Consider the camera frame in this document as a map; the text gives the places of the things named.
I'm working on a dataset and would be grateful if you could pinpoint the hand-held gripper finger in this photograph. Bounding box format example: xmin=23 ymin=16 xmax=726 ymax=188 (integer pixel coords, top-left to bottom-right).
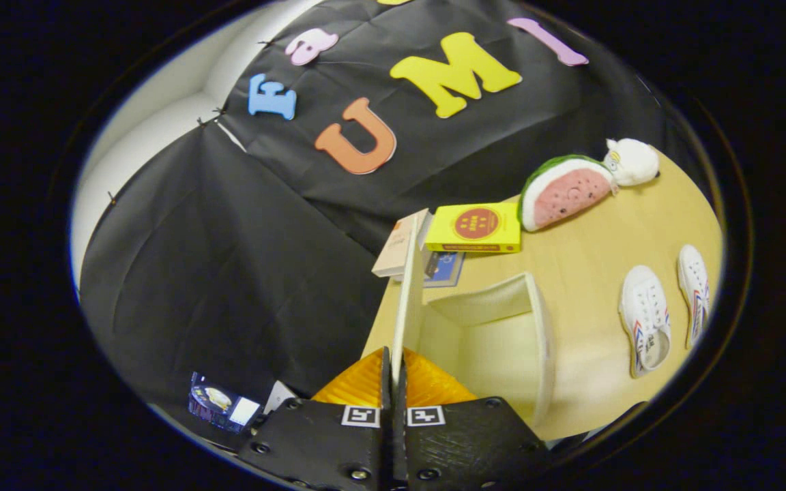
xmin=237 ymin=346 xmax=394 ymax=491
xmin=394 ymin=348 xmax=551 ymax=491

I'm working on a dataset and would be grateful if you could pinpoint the white storage box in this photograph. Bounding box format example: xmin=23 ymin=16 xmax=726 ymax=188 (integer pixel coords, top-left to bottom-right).
xmin=390 ymin=209 xmax=557 ymax=429

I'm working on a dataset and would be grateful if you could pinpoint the white striped shoe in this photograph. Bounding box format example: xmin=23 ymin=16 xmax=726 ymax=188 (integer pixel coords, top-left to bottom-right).
xmin=677 ymin=244 xmax=712 ymax=350
xmin=618 ymin=265 xmax=672 ymax=379

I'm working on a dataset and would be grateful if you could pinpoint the blue book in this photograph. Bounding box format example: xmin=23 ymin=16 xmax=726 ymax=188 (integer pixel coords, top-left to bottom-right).
xmin=424 ymin=251 xmax=466 ymax=288

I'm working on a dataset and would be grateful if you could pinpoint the blue printed packet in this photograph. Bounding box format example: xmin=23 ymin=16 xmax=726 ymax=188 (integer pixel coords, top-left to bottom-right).
xmin=188 ymin=372 xmax=262 ymax=434

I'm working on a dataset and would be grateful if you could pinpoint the yellow book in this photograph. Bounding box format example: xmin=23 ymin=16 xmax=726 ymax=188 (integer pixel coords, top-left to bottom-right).
xmin=425 ymin=203 xmax=522 ymax=254

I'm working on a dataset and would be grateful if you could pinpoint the watermelon slice plush toy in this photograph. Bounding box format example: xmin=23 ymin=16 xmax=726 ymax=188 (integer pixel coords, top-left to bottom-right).
xmin=517 ymin=155 xmax=617 ymax=233

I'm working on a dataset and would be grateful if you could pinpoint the white plush toy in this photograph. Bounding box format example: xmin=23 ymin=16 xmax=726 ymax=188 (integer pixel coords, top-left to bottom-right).
xmin=603 ymin=138 xmax=660 ymax=188

